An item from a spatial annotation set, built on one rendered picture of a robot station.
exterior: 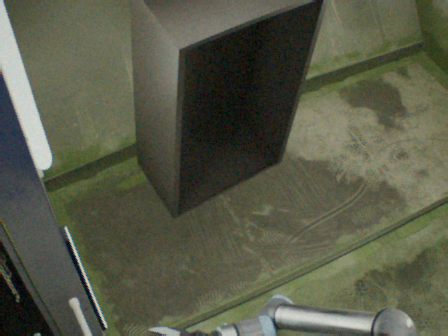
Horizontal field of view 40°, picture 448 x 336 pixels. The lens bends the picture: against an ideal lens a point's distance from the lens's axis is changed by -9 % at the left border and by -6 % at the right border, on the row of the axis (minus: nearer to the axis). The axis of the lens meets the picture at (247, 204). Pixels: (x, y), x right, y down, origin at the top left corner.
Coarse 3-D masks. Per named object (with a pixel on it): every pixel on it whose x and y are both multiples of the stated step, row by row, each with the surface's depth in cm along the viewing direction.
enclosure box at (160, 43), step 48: (144, 0) 203; (192, 0) 205; (240, 0) 207; (288, 0) 209; (144, 48) 223; (192, 48) 198; (240, 48) 281; (288, 48) 260; (144, 96) 250; (192, 96) 292; (240, 96) 319; (288, 96) 281; (144, 144) 284; (192, 144) 320; (240, 144) 322; (192, 192) 308
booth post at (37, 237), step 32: (0, 96) 142; (0, 128) 149; (0, 160) 157; (32, 160) 163; (0, 192) 165; (32, 192) 171; (0, 224) 173; (32, 224) 180; (32, 256) 191; (64, 256) 199; (32, 288) 202; (64, 288) 211; (64, 320) 225; (96, 320) 235
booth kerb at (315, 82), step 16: (400, 48) 421; (416, 48) 429; (352, 64) 410; (368, 64) 417; (384, 64) 425; (320, 80) 407; (336, 80) 414; (96, 160) 362; (112, 160) 368; (64, 176) 357; (80, 176) 364; (48, 192) 359
